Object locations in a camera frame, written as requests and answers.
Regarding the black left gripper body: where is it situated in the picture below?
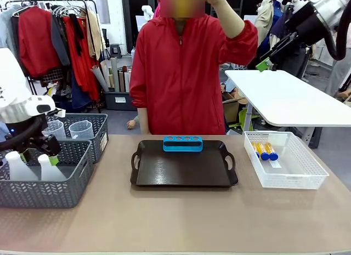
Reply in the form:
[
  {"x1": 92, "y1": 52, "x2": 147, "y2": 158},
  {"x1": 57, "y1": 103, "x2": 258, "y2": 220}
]
[{"x1": 15, "y1": 133, "x2": 61, "y2": 157}]

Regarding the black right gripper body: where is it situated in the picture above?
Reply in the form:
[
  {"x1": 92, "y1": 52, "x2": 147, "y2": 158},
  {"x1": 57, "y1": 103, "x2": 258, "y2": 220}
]
[{"x1": 284, "y1": 2, "x2": 331, "y2": 46}]

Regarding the white plastic conical flask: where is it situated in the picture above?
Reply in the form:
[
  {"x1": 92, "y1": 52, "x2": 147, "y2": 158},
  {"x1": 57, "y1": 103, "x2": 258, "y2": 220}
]
[
  {"x1": 37, "y1": 154, "x2": 68, "y2": 182},
  {"x1": 4, "y1": 151, "x2": 39, "y2": 182}
]

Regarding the clear plastic measuring beaker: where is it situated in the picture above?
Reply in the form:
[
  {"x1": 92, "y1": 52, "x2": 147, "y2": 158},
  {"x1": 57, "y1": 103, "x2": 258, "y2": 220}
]
[
  {"x1": 68, "y1": 120, "x2": 95, "y2": 140},
  {"x1": 41, "y1": 120, "x2": 66, "y2": 139}
]

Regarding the orange tube blue cap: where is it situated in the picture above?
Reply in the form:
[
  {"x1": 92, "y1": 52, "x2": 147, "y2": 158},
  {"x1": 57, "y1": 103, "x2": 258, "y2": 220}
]
[
  {"x1": 256, "y1": 141, "x2": 271, "y2": 161},
  {"x1": 251, "y1": 141, "x2": 261, "y2": 159},
  {"x1": 264, "y1": 141, "x2": 279, "y2": 161}
]

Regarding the person's left forearm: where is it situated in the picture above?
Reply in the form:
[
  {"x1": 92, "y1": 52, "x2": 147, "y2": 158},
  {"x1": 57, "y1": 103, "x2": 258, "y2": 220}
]
[{"x1": 210, "y1": 0, "x2": 246, "y2": 39}]

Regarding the person's right forearm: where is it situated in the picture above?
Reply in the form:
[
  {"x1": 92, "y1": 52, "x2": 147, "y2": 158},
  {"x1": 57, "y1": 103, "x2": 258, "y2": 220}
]
[{"x1": 137, "y1": 107, "x2": 151, "y2": 135}]

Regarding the grey basket holding flasks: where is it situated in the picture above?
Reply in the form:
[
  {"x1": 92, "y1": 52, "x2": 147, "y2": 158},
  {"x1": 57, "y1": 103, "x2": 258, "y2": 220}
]
[{"x1": 0, "y1": 139, "x2": 94, "y2": 209}]

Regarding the white side table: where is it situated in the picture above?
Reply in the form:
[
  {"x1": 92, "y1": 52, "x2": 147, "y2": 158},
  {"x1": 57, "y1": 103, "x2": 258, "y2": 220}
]
[{"x1": 224, "y1": 70, "x2": 351, "y2": 150}]

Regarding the seated person blue top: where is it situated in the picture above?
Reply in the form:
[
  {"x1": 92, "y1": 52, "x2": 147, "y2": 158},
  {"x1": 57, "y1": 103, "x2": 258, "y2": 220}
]
[{"x1": 220, "y1": 78, "x2": 241, "y2": 94}]

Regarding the grey basket holding beakers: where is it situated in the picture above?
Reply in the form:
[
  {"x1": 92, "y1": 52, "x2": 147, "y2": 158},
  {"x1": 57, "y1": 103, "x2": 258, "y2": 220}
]
[{"x1": 45, "y1": 113, "x2": 109, "y2": 165}]

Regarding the cardboard box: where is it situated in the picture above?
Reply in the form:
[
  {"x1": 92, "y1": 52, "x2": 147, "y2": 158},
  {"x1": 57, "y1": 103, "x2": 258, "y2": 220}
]
[{"x1": 222, "y1": 92, "x2": 249, "y2": 124}]

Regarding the hanging blue denim garment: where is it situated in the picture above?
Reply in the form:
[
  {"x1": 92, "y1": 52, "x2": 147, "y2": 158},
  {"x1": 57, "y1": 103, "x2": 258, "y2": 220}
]
[{"x1": 64, "y1": 71, "x2": 93, "y2": 113}]

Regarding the person in grey clothes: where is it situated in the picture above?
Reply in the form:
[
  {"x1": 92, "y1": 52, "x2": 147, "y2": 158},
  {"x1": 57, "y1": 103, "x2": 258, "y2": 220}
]
[{"x1": 326, "y1": 27, "x2": 351, "y2": 98}]

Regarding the large white basket label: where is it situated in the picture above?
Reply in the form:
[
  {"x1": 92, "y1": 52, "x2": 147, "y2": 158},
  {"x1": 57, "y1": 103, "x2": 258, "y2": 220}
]
[{"x1": 267, "y1": 133, "x2": 287, "y2": 146}]

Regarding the hanging red dress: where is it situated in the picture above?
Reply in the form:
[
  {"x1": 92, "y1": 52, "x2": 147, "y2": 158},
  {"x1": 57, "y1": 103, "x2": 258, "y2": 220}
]
[{"x1": 63, "y1": 16, "x2": 101, "y2": 101}]

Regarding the grey storage bin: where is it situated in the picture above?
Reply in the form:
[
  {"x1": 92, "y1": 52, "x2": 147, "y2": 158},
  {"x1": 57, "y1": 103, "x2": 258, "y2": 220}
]
[{"x1": 103, "y1": 90, "x2": 138, "y2": 111}]

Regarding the grey paper roll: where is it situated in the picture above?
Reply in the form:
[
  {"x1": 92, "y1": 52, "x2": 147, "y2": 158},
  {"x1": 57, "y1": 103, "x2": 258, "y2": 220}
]
[{"x1": 90, "y1": 66, "x2": 110, "y2": 93}]

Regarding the person's red jacket torso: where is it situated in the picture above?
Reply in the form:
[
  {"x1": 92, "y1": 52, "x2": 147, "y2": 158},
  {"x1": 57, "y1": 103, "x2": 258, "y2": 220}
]
[{"x1": 129, "y1": 13, "x2": 259, "y2": 135}]

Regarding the beige paper roll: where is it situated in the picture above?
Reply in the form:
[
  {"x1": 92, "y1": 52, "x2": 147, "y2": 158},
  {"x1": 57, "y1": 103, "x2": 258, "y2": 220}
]
[{"x1": 100, "y1": 59, "x2": 116, "y2": 89}]

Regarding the brown paper roll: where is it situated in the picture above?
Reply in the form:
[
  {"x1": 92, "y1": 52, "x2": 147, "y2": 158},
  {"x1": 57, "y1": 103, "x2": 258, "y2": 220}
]
[{"x1": 117, "y1": 70, "x2": 126, "y2": 93}]

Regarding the person's blurred head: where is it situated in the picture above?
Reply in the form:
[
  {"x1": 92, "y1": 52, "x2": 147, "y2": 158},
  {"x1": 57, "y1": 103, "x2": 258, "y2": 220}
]
[{"x1": 155, "y1": 0, "x2": 209, "y2": 20}]

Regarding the tall white paper roll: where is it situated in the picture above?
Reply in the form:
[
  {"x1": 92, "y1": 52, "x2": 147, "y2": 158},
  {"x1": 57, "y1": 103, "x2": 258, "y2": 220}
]
[{"x1": 110, "y1": 56, "x2": 119, "y2": 88}]

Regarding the hanging red jacket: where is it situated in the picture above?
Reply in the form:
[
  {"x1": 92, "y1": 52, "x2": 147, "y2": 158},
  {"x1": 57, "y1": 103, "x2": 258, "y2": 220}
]
[{"x1": 18, "y1": 7, "x2": 63, "y2": 79}]

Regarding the hanging dark grey jacket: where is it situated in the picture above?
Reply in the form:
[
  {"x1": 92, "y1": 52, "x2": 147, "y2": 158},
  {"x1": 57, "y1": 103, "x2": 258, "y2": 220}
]
[{"x1": 50, "y1": 5, "x2": 72, "y2": 68}]

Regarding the small black stool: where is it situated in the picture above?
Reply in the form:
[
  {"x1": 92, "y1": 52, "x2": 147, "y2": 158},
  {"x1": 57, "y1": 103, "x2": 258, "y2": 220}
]
[{"x1": 110, "y1": 43, "x2": 122, "y2": 58}]

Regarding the blue test tube rack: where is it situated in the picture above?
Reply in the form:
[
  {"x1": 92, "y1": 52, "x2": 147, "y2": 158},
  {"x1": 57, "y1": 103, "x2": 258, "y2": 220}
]
[{"x1": 162, "y1": 135, "x2": 204, "y2": 152}]

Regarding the hanging black scarf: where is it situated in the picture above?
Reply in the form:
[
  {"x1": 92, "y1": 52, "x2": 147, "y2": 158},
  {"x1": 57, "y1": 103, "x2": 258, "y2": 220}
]
[{"x1": 68, "y1": 13, "x2": 86, "y2": 57}]

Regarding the hanging beige garment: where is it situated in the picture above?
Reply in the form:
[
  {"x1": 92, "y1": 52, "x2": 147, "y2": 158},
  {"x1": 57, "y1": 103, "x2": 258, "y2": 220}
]
[{"x1": 86, "y1": 9, "x2": 106, "y2": 61}]

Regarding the white perforated plastic basket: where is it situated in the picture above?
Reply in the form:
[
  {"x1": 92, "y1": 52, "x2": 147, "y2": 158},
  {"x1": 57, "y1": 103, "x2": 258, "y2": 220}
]
[{"x1": 244, "y1": 131, "x2": 330, "y2": 190}]

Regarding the hanging light grey garment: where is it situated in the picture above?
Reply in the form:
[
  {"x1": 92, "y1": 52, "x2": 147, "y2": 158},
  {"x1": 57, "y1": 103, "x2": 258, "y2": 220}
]
[{"x1": 0, "y1": 4, "x2": 22, "y2": 55}]

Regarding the background white robot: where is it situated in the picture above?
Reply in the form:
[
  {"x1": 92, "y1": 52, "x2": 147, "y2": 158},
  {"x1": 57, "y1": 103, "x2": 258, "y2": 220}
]
[{"x1": 141, "y1": 5, "x2": 156, "y2": 28}]

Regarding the dark brown serving tray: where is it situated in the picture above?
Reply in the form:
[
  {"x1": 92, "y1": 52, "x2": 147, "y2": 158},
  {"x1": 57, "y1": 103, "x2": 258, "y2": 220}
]
[{"x1": 130, "y1": 139, "x2": 239, "y2": 188}]

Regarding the black clothes rack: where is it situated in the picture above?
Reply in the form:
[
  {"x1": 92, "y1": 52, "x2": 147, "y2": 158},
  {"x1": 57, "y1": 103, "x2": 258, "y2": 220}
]
[{"x1": 5, "y1": 0, "x2": 102, "y2": 113}]

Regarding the black left arm hose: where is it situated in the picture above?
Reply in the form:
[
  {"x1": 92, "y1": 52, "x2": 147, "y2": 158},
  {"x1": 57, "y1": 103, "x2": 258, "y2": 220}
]
[{"x1": 0, "y1": 116, "x2": 49, "y2": 151}]

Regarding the black arm hose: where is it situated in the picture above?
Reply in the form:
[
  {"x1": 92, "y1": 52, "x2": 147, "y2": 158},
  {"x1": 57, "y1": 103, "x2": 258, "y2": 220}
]
[
  {"x1": 0, "y1": 116, "x2": 49, "y2": 151},
  {"x1": 322, "y1": 0, "x2": 351, "y2": 61}
]

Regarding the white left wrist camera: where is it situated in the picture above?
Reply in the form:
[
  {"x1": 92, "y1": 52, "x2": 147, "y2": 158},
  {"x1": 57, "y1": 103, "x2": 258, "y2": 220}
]
[{"x1": 26, "y1": 95, "x2": 67, "y2": 119}]

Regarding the black right arm hose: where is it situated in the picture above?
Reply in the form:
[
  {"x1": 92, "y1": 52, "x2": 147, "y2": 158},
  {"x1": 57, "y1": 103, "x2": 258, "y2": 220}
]
[{"x1": 322, "y1": 0, "x2": 351, "y2": 61}]

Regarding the lime green frame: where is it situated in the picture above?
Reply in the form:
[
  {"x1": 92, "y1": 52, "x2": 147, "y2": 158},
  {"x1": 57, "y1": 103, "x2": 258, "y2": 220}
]
[{"x1": 227, "y1": 108, "x2": 260, "y2": 129}]

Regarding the wire grid panel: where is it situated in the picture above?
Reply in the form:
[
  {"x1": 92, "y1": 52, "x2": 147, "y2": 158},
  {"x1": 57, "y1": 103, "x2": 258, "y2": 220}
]
[{"x1": 41, "y1": 68, "x2": 65, "y2": 87}]

